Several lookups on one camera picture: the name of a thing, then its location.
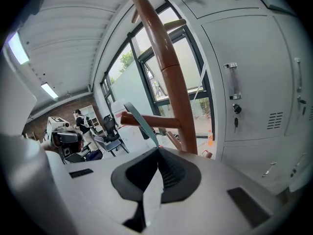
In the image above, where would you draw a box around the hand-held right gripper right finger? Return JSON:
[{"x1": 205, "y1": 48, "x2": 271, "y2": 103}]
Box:
[{"x1": 143, "y1": 147, "x2": 282, "y2": 235}]

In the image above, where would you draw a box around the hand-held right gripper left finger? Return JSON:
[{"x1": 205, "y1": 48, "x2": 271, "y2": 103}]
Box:
[{"x1": 48, "y1": 147, "x2": 159, "y2": 233}]

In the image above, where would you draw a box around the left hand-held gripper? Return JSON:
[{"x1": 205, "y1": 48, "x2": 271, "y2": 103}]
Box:
[{"x1": 46, "y1": 116, "x2": 84, "y2": 161}]

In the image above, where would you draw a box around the blue umbrella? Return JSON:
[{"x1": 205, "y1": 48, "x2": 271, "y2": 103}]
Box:
[{"x1": 123, "y1": 101, "x2": 160, "y2": 148}]

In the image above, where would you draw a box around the brown wooden coat rack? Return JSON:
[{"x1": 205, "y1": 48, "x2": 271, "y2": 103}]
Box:
[{"x1": 101, "y1": 0, "x2": 213, "y2": 159}]

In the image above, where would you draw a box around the black office chair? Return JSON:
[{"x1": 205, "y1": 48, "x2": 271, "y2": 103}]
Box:
[{"x1": 64, "y1": 148, "x2": 103, "y2": 165}]

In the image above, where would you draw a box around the blue-grey chair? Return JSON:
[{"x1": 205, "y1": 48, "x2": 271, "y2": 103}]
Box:
[{"x1": 94, "y1": 135, "x2": 130, "y2": 158}]

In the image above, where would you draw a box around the black chair with jacket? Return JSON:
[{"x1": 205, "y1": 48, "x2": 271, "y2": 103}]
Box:
[{"x1": 103, "y1": 115, "x2": 120, "y2": 141}]

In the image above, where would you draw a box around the ceiling light panel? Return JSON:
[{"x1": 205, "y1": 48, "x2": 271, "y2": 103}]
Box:
[
  {"x1": 40, "y1": 82, "x2": 59, "y2": 99},
  {"x1": 7, "y1": 32, "x2": 30, "y2": 66}
]

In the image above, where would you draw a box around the thin white rod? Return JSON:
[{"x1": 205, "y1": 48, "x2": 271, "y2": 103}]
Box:
[{"x1": 189, "y1": 62, "x2": 207, "y2": 105}]

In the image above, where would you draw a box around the grey metal locker cabinet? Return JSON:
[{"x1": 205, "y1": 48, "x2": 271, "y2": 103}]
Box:
[{"x1": 156, "y1": 0, "x2": 313, "y2": 198}]

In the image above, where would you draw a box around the dark window frame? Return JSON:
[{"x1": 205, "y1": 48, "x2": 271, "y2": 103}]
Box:
[{"x1": 100, "y1": 1, "x2": 216, "y2": 139}]

